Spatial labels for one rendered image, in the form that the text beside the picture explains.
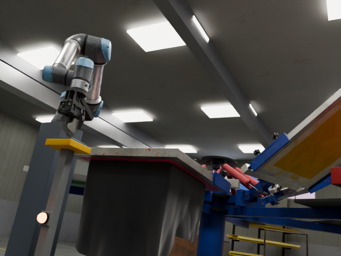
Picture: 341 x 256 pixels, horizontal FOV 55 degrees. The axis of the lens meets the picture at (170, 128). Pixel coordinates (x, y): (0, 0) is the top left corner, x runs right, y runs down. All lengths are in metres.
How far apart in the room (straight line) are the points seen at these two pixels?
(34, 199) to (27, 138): 10.58
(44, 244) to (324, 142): 1.63
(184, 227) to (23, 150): 11.02
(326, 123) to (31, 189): 1.70
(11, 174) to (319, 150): 10.92
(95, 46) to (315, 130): 1.32
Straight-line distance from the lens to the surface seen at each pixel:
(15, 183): 12.33
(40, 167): 2.02
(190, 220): 1.70
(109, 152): 1.50
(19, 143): 12.35
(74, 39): 1.88
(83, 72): 1.46
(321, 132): 2.10
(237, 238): 10.32
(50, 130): 2.06
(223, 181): 1.91
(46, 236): 1.35
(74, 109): 1.39
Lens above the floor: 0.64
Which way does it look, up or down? 19 degrees up
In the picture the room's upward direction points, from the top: 8 degrees clockwise
